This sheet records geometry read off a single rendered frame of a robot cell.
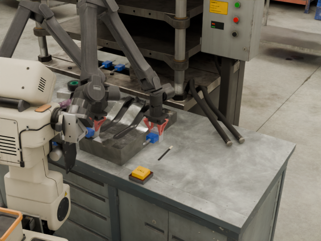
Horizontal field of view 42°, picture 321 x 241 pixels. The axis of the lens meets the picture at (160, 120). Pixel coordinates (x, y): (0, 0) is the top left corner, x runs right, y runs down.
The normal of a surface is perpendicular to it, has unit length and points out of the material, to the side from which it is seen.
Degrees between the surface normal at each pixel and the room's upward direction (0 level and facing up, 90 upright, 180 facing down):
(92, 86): 61
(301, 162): 0
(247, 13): 90
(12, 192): 82
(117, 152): 90
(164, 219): 90
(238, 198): 0
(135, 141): 90
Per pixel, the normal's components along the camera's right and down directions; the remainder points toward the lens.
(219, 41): -0.54, 0.42
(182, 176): 0.00, -0.87
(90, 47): 0.62, -0.15
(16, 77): -0.21, -0.23
